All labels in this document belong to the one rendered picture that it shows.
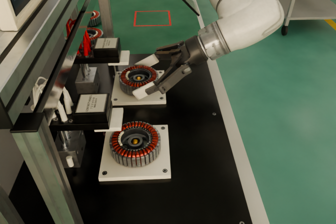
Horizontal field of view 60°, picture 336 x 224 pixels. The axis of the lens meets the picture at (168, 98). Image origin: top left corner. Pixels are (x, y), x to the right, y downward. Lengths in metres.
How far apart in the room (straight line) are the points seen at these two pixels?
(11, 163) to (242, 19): 0.60
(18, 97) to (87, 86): 0.48
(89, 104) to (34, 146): 0.22
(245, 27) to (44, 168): 0.54
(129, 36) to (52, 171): 0.85
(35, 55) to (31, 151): 0.12
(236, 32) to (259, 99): 1.42
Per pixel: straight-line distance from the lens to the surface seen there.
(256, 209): 0.65
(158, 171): 0.63
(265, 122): 1.95
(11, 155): 0.69
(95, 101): 0.59
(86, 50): 0.77
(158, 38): 1.16
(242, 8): 0.76
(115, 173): 0.64
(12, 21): 0.43
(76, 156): 0.65
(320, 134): 2.01
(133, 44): 1.13
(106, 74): 0.93
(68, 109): 0.60
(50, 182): 0.43
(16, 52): 0.38
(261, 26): 0.75
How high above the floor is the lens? 1.29
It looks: 39 degrees down
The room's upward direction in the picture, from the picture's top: straight up
